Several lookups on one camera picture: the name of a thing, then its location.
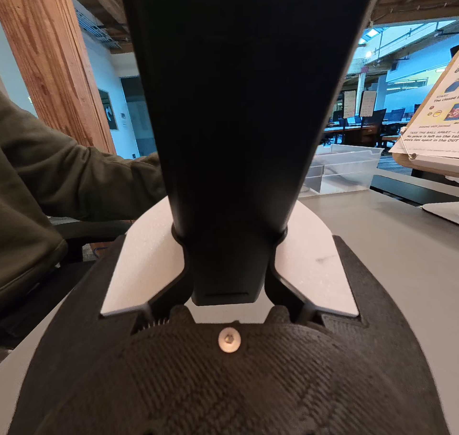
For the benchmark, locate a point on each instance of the narrow whiteboard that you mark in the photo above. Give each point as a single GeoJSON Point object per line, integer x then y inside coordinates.
{"type": "Point", "coordinates": [349, 104]}

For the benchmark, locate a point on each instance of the grey desk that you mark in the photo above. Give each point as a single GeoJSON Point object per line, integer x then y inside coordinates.
{"type": "Point", "coordinates": [394, 270]}

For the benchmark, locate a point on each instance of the row of black office chairs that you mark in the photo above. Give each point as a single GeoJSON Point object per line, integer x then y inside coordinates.
{"type": "Point", "coordinates": [396, 115]}

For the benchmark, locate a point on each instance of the black office chair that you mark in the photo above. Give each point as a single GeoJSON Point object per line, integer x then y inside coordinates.
{"type": "Point", "coordinates": [89, 230]}

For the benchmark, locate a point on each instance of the instruction sheet on wooden board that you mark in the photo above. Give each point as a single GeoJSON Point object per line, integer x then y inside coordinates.
{"type": "Point", "coordinates": [401, 160]}

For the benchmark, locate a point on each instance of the person's left forearm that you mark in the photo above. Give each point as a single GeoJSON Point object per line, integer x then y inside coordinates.
{"type": "Point", "coordinates": [107, 180]}

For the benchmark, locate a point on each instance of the wide whiteboard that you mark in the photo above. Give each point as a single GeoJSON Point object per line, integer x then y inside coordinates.
{"type": "Point", "coordinates": [367, 103]}

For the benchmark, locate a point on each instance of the grey door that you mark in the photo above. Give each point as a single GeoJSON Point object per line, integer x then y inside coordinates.
{"type": "Point", "coordinates": [138, 119]}

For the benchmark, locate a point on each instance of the printed instruction sheet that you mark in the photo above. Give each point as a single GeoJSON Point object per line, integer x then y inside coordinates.
{"type": "Point", "coordinates": [430, 126]}

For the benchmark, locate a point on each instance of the white flat plate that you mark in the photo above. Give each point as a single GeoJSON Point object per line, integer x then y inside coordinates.
{"type": "Point", "coordinates": [444, 210]}

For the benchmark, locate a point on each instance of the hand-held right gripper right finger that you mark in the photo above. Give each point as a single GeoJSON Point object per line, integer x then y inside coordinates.
{"type": "Point", "coordinates": [312, 266]}

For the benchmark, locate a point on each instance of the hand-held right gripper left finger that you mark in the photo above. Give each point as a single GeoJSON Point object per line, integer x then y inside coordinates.
{"type": "Point", "coordinates": [150, 262]}

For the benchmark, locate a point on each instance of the wooden background desk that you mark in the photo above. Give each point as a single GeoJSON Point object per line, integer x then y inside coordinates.
{"type": "Point", "coordinates": [358, 130]}

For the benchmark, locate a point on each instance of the dark wall picture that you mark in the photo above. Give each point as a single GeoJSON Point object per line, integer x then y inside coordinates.
{"type": "Point", "coordinates": [108, 112]}

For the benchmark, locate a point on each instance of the clear plastic organizer box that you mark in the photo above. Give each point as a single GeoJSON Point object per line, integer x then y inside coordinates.
{"type": "Point", "coordinates": [344, 183]}

